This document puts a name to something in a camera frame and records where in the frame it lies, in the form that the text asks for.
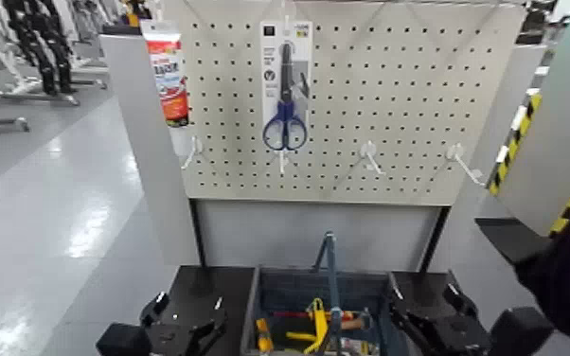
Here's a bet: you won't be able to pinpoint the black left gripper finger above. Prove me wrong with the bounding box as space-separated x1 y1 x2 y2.
187 309 229 356
139 291 171 328

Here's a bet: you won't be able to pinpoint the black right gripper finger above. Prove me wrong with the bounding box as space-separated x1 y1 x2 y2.
442 282 480 320
386 272 436 356

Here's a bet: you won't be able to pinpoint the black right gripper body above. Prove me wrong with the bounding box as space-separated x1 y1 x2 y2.
414 314 493 356

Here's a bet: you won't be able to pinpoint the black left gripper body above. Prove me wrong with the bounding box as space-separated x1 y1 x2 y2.
147 324 203 356

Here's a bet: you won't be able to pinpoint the yellow-handled white paint roller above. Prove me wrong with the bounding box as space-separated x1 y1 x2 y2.
302 296 330 356

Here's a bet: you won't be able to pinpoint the grey-blue plastic crate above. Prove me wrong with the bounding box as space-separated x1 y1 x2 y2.
240 265 412 356

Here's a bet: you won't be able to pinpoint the yellow black stubby tool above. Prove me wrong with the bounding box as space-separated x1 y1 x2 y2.
256 317 275 355

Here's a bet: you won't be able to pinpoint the red yellow screwdriver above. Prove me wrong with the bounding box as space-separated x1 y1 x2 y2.
272 309 357 323

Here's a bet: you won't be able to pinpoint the black bulky dark mass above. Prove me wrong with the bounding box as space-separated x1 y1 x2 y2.
512 185 570 351

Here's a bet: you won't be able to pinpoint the grey lower back panel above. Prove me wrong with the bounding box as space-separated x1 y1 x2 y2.
195 198 441 273

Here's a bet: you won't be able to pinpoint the white pegboard hook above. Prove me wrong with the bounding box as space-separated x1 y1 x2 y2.
360 140 386 177
181 135 205 170
274 148 293 175
445 143 487 187

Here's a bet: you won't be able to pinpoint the white partition panel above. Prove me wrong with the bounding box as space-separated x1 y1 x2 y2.
99 33 202 267

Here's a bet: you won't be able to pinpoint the grey partition with hazard tape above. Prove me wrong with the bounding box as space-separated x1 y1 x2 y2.
486 0 570 238

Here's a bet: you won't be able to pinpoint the beige perforated pegboard panel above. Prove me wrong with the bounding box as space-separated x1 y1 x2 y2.
163 0 528 207

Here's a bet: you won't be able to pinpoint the red white adhesive tube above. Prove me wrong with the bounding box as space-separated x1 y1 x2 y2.
140 19 191 129

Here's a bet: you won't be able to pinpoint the white metal wheeled stand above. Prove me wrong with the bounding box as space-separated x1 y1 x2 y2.
0 0 81 108

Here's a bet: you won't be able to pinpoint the black background robot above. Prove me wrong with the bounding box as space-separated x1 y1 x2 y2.
2 0 79 97

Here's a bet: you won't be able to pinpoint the dark background machine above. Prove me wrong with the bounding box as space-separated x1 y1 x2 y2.
515 0 561 47

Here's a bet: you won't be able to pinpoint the wooden-handled hammer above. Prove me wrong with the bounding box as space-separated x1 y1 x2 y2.
339 311 373 332

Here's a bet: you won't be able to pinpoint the yellow-handled pliers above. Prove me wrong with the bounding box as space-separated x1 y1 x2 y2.
284 330 317 346

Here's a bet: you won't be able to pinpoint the packaged blue-handled scissors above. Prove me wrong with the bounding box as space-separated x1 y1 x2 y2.
258 19 314 151

